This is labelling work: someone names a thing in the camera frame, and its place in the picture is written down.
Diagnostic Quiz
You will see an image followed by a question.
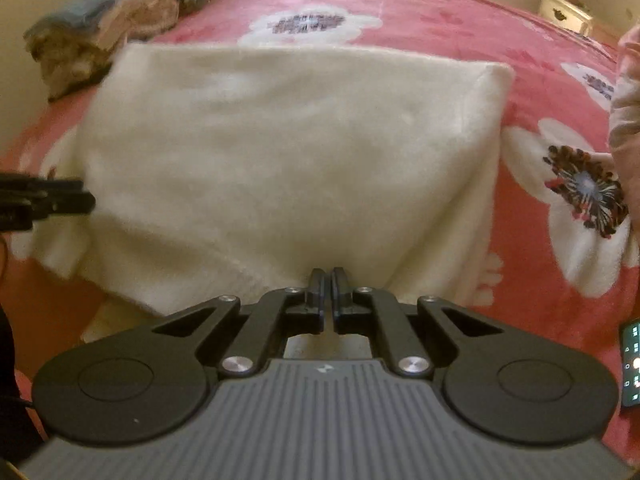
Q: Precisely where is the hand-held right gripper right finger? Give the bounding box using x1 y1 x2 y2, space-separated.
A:
330 266 503 378

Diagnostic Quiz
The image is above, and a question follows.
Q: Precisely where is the pile of folded clothes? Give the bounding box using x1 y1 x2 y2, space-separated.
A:
25 0 223 103

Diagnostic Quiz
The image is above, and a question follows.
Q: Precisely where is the white fleece garment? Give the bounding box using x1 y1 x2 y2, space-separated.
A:
32 42 516 343

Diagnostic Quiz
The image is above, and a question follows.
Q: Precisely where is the smartphone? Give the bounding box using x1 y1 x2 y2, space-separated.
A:
620 319 640 408

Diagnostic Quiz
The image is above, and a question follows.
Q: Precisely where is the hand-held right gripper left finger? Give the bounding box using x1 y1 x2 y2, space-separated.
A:
150 268 327 378

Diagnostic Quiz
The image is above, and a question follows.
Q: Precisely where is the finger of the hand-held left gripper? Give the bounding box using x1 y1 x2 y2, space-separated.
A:
30 179 97 222

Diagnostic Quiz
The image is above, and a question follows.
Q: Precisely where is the white nightstand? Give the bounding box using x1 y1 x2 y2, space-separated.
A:
537 0 594 37

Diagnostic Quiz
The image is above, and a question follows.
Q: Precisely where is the red floral blanket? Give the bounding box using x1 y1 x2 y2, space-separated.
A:
0 0 640 461

